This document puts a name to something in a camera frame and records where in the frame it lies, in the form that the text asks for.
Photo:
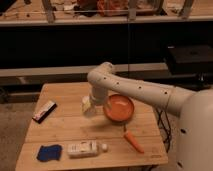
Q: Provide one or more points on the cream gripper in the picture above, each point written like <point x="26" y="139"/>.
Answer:
<point x="87" y="108"/>

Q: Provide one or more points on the white plastic bottle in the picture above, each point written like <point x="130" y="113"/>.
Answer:
<point x="87" y="148"/>

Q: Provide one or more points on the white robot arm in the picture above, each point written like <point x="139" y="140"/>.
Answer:
<point x="195" y="108"/>

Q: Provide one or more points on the orange ceramic bowl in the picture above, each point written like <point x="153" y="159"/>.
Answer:
<point x="119" y="108"/>

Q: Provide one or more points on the wooden table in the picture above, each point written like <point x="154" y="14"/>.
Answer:
<point x="66" y="124"/>

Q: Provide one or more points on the orange carrot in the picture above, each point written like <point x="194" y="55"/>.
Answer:
<point x="132" y="140"/>

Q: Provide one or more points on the blue cloth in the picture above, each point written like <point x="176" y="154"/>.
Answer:
<point x="48" y="153"/>

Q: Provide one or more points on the black box on right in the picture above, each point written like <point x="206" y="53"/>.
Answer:
<point x="190" y="59"/>

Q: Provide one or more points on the long wooden shelf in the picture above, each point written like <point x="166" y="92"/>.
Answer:
<point x="91" y="12"/>

